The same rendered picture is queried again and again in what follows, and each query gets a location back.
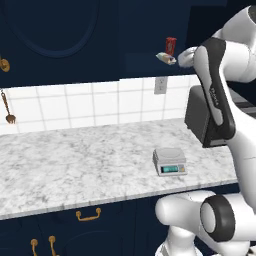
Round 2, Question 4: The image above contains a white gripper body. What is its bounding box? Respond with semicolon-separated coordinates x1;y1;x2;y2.
177;46;199;69

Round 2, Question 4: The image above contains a wrapped snack bar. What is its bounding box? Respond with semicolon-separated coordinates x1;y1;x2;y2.
155;51;177;66

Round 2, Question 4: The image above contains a grey digital scale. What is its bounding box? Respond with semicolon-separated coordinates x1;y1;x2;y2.
152;147;189;177

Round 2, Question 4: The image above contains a navy cabinet door with oval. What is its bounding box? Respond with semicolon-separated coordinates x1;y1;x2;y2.
0;0;121;89

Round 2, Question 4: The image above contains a gold cabinet knob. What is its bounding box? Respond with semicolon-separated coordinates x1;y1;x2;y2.
0;56;11;73

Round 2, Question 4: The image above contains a navy base cabinet door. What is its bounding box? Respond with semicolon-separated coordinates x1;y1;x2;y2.
41;229;138;256
0;216;43;256

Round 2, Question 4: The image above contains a red box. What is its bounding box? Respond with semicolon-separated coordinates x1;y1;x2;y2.
165;36;178;56

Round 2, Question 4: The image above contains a black toaster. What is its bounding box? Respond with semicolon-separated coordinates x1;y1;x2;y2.
183;84;235;149

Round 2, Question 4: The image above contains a navy drawer front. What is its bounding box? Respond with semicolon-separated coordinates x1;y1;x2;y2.
39;199;138;232

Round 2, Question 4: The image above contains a white wall outlet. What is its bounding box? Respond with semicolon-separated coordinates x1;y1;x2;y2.
153;76;169;96

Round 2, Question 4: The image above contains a navy open wall cabinet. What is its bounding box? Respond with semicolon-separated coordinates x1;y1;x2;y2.
118;0;198;80

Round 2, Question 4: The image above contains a gold drawer handle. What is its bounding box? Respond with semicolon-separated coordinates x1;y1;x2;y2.
75;207;102;223

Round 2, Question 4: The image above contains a gold cabinet door handle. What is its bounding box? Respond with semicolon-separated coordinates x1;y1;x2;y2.
48;235;58;256
30;238;39;256

